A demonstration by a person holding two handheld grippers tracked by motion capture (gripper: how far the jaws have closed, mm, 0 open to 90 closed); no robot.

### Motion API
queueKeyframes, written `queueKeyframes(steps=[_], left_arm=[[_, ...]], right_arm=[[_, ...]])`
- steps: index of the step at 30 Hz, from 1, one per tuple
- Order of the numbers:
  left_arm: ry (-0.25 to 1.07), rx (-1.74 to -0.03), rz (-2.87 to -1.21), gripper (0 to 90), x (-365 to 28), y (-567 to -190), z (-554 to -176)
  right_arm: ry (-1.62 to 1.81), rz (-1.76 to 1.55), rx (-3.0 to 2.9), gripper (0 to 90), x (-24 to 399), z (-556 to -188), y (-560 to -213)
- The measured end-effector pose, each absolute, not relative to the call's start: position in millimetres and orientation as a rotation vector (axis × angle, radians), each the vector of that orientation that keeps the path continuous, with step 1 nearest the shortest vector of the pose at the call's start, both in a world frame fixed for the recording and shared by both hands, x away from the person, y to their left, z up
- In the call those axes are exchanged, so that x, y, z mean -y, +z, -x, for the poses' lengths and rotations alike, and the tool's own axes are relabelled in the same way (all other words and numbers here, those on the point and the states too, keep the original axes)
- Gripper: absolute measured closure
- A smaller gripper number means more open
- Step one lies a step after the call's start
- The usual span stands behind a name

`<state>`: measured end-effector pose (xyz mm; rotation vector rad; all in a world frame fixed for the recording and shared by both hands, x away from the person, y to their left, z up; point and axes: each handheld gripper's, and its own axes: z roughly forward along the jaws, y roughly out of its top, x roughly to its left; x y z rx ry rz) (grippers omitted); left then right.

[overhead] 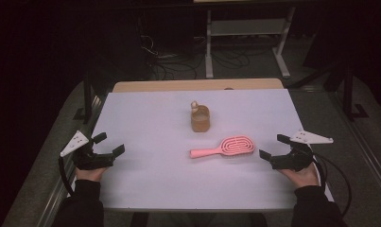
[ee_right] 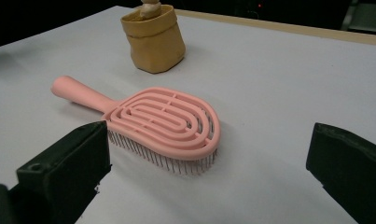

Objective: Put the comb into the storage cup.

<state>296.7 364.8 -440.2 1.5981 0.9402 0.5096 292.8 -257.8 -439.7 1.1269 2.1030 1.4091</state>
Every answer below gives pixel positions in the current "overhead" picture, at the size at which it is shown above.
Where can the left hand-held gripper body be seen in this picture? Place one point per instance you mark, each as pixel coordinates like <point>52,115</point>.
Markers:
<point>90,160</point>

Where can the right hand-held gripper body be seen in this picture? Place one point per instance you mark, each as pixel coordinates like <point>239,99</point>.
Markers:
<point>292,160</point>

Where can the pink hairbrush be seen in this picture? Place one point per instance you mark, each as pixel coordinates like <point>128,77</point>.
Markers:
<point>237,145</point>

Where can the brown cylindrical cup holder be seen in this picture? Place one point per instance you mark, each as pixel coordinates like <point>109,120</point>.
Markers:
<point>200,123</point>

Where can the person's left hand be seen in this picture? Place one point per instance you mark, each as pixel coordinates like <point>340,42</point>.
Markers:
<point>90,175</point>

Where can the person's right hand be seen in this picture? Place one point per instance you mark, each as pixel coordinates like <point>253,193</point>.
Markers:
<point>301,178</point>

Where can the black metal stand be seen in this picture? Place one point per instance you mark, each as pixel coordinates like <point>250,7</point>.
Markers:
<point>349,94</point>
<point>88,101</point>

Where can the white table cover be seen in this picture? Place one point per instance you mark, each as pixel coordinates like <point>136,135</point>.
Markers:
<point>159,126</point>

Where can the wooden table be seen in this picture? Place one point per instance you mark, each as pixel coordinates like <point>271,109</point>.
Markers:
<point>178,85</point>

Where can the metal floor rail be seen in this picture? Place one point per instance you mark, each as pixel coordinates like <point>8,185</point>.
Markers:
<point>367,157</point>
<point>65,189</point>

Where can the grey metal desk frame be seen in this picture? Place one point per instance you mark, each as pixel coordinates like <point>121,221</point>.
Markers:
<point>245,27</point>

